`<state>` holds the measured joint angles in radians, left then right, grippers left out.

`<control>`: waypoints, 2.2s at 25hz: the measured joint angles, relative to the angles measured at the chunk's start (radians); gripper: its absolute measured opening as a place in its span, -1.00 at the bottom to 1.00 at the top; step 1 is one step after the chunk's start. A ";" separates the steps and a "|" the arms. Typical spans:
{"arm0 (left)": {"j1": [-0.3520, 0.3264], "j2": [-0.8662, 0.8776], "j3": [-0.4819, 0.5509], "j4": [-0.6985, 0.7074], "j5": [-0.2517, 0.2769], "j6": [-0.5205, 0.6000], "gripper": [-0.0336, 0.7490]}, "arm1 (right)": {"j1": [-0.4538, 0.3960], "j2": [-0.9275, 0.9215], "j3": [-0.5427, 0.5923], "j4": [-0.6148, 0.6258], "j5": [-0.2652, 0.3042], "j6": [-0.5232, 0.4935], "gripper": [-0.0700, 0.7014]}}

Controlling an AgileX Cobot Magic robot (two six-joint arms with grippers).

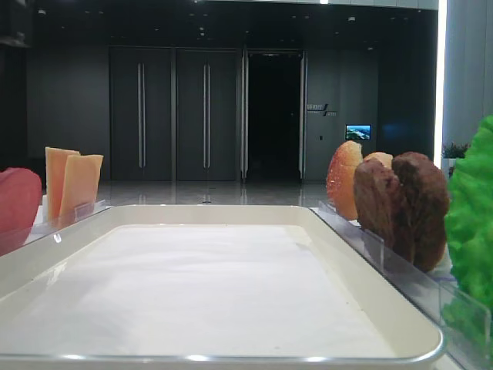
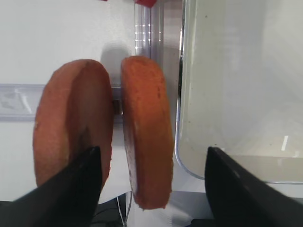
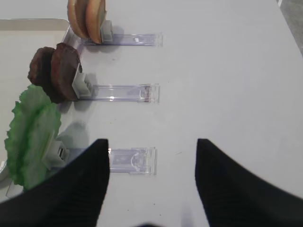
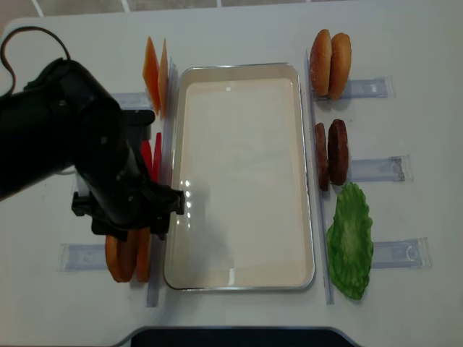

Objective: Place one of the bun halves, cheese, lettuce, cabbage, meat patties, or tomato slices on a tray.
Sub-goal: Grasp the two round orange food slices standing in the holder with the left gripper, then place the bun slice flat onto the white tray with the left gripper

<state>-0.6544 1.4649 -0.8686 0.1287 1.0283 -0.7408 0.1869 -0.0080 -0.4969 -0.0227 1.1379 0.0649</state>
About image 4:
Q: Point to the bun slice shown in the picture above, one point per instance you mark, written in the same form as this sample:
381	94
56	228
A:
143	255
340	65

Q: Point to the green lettuce leaf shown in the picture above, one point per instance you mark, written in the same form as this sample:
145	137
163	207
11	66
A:
349	243

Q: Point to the left clear acrylic rack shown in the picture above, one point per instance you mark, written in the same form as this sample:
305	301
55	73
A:
89	257

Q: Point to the right clear acrylic rack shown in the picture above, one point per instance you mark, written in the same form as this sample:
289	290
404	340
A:
410	253

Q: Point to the orange cheese slice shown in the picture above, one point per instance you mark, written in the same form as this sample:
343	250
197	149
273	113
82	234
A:
150	74
163	80

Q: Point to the inner brown meat patty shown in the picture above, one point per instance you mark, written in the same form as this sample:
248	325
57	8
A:
321	155

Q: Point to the brown meat patty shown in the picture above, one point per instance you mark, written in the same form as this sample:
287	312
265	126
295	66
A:
321	155
338	152

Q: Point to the outer brown meat patty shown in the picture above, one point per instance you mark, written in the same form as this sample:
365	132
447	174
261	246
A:
338	152

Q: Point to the inner red tomato slice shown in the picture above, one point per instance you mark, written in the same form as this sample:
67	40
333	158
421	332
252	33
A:
157	158

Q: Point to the red tomato slice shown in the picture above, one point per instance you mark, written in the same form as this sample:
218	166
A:
157	158
147	155

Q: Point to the white rectangular metal tray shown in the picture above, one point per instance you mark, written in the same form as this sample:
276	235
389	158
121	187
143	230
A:
239	156

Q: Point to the inner orange cheese slice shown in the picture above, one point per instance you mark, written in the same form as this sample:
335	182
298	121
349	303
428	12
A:
163	80

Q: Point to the outer orange cheese slice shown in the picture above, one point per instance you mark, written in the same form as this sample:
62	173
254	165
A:
150	74

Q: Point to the left outer bun top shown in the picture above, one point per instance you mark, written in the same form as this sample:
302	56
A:
121	257

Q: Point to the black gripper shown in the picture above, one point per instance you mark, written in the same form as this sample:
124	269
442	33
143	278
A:
122	195

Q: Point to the dark monitor edge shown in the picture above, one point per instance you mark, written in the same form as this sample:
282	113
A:
240	336

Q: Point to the right inner bun top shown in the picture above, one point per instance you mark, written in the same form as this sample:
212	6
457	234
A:
320	62

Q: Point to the outer red tomato slice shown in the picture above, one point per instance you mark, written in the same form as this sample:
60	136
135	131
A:
147	155

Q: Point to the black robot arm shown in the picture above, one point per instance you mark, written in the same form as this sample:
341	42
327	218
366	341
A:
65	118

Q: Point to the clear acrylic rack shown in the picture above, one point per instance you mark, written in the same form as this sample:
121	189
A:
89	257
410	253

